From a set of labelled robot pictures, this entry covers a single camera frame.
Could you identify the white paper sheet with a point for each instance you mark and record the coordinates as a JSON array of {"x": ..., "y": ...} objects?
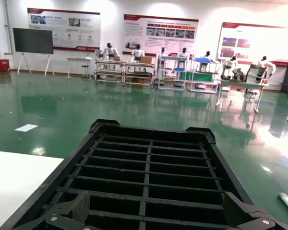
[{"x": 26, "y": 127}]

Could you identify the black stool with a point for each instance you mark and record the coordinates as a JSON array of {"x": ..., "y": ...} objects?
[{"x": 86, "y": 67}]

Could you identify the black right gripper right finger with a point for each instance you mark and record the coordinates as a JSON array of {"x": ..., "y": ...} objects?
[{"x": 244, "y": 213}]

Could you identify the white humanoid robot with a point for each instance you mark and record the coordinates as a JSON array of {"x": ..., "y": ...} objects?
[
  {"x": 264, "y": 63},
  {"x": 232, "y": 62},
  {"x": 162, "y": 50},
  {"x": 183, "y": 54},
  {"x": 137, "y": 52},
  {"x": 207, "y": 55},
  {"x": 109, "y": 51}
]

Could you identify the white frame workbench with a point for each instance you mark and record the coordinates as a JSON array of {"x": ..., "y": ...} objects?
[
  {"x": 109, "y": 61},
  {"x": 139, "y": 65}
]

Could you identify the grey work table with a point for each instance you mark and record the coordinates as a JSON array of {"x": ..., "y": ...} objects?
[{"x": 242, "y": 82}]

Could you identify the white rack with blue tray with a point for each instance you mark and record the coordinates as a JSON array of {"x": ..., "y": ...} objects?
[{"x": 201, "y": 60}]

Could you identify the black slotted container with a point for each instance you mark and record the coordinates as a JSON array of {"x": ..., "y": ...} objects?
[{"x": 62, "y": 172}]

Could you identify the black display on white stand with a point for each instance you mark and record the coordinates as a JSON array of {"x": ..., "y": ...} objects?
[{"x": 33, "y": 40}]

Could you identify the white shelf rack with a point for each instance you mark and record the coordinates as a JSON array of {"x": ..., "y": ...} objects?
[{"x": 172, "y": 57}]

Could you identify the grey wall pipe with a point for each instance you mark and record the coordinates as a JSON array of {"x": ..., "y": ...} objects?
[{"x": 6, "y": 24}]

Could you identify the small cardboard carton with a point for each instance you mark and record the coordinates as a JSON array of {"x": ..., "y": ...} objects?
[{"x": 146, "y": 60}]

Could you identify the white table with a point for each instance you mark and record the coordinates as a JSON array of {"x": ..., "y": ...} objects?
[{"x": 79, "y": 58}]

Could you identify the red box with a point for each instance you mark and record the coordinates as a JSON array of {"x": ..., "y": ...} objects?
[{"x": 3, "y": 65}]

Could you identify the red framed wall poster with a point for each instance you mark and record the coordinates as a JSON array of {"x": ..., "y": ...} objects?
[
  {"x": 86, "y": 24},
  {"x": 254, "y": 36},
  {"x": 134, "y": 31}
]

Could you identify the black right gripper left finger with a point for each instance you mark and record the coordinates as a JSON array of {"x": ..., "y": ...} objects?
[{"x": 80, "y": 206}]

